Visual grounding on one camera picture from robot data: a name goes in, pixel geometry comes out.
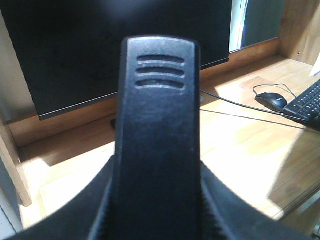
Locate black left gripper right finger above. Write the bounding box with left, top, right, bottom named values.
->
left=201, top=163, right=311, bottom=240

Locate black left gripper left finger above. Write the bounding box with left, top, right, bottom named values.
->
left=10, top=156, right=115, bottom=240

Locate black orange stapler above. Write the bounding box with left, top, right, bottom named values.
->
left=92, top=36, right=226, bottom=240

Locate wooden computer desk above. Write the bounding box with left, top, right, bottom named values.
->
left=0, top=16, right=320, bottom=229

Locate black computer mouse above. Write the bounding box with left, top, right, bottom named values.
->
left=254, top=92, right=288, bottom=113

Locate black keyboard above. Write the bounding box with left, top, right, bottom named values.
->
left=283, top=80, right=320, bottom=132

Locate black computer monitor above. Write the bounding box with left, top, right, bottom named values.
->
left=0, top=0, right=232, bottom=120

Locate grey curtain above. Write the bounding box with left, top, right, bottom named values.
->
left=229, top=0, right=285, bottom=52

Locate black monitor cable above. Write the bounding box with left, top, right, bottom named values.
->
left=199, top=89, right=307, bottom=130

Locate black mouse cable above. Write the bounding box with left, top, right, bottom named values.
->
left=252, top=83, right=297, bottom=99

